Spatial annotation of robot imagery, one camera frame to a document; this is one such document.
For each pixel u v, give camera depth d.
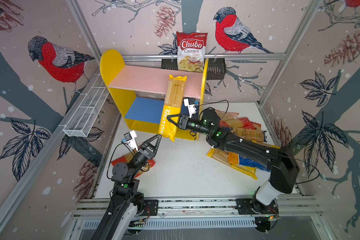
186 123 0.60
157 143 0.58
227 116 1.09
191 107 0.65
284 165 0.44
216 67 0.94
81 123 0.71
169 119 0.65
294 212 0.73
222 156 0.90
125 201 0.52
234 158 0.83
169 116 0.66
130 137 0.59
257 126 1.04
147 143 0.56
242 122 1.01
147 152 0.56
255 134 0.92
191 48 0.84
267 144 0.95
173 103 0.66
